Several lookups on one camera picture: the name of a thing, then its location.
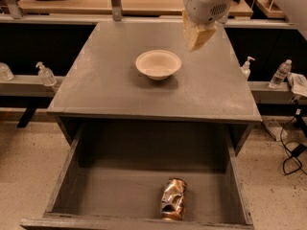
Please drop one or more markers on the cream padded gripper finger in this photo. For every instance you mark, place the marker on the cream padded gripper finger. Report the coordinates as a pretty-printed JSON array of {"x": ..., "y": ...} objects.
[{"x": 196, "y": 35}]

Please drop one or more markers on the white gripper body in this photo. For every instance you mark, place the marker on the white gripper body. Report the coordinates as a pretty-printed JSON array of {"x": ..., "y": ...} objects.
[{"x": 206, "y": 8}]

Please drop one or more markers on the crushed orange soda can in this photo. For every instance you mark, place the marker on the crushed orange soda can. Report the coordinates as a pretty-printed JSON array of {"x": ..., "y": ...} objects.
[{"x": 173, "y": 200}]

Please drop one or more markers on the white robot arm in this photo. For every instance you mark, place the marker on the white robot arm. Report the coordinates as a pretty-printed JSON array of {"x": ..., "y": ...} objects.
[{"x": 296, "y": 11}]

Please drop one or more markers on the open grey top drawer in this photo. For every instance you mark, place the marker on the open grey top drawer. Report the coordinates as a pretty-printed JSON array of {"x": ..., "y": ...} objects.
[{"x": 116, "y": 171}]

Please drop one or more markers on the white pump bottle right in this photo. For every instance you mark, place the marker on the white pump bottle right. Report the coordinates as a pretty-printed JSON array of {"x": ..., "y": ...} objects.
[{"x": 245, "y": 67}]

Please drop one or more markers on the light wooden desk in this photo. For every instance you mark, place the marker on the light wooden desk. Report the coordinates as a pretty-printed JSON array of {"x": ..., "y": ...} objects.
[{"x": 129, "y": 7}]

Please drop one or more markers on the grey wooden cabinet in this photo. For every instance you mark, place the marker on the grey wooden cabinet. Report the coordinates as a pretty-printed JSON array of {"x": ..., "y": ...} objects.
[{"x": 103, "y": 81}]

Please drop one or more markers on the clear plastic water bottle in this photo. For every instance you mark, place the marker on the clear plastic water bottle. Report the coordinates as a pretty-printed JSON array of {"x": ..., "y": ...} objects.
[{"x": 281, "y": 73}]

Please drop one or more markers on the crumpled white paper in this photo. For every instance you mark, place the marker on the crumpled white paper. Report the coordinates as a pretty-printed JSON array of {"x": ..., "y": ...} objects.
[{"x": 298, "y": 84}]

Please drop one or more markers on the clear pump bottle left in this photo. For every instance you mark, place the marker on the clear pump bottle left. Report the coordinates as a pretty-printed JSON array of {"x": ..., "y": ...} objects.
[{"x": 47, "y": 76}]

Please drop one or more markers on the clear bottle far left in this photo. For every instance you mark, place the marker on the clear bottle far left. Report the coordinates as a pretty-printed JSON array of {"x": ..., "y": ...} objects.
[{"x": 5, "y": 72}]

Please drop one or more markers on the grey metal shelf rail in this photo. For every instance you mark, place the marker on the grey metal shelf rail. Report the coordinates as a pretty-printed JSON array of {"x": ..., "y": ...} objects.
[{"x": 28, "y": 86}]

